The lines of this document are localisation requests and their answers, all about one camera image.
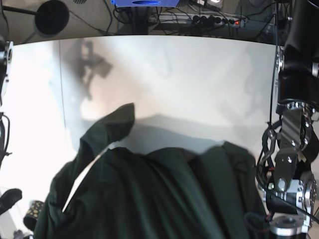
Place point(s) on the dark green t-shirt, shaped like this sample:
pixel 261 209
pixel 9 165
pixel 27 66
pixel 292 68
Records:
pixel 170 193

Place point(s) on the power strip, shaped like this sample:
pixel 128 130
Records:
pixel 193 19

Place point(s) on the blue box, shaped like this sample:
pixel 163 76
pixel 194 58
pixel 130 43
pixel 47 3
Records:
pixel 147 3

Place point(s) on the black round stand base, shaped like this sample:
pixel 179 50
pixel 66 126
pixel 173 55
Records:
pixel 52 17

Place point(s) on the black yellow-dotted cup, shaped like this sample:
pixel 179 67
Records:
pixel 31 217

